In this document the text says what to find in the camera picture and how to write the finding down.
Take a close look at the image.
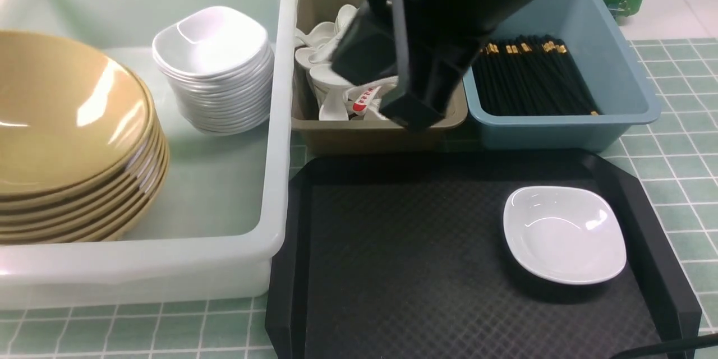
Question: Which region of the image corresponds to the black cable right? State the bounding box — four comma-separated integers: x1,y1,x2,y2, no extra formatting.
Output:
611,334,718,359

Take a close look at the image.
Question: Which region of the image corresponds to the stack of white sauce dishes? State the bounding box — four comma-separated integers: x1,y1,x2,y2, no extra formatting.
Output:
152,6,274,136

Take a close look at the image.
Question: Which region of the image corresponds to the pile of white spoons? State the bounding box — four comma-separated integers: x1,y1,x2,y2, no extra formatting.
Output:
294,4,397,121

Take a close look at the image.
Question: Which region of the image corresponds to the olive brown plastic bin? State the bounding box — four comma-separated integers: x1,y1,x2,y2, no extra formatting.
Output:
292,0,468,155

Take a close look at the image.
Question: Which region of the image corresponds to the pile of black chopsticks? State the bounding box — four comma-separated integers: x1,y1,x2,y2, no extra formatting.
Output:
472,35,601,117

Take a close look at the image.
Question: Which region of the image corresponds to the black serving tray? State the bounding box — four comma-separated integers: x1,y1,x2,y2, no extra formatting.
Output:
266,150,702,358

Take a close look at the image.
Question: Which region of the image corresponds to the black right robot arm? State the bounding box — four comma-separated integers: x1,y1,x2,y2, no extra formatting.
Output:
331,0,533,131

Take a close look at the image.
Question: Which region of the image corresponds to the large white plastic tub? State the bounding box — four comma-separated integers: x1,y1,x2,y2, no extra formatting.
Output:
2,0,297,310

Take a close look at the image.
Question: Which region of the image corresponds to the stack of tan noodle bowls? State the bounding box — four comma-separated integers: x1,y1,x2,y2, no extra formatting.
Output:
1,31,171,246

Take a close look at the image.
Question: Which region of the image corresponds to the blue plastic bin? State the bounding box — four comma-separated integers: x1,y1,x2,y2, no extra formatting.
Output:
463,0,661,152

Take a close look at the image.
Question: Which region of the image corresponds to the white square sauce dish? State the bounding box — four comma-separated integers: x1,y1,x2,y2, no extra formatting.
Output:
502,186,628,287

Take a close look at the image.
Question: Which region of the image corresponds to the white spoon with red label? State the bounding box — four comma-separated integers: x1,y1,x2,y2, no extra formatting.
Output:
347,85,384,117

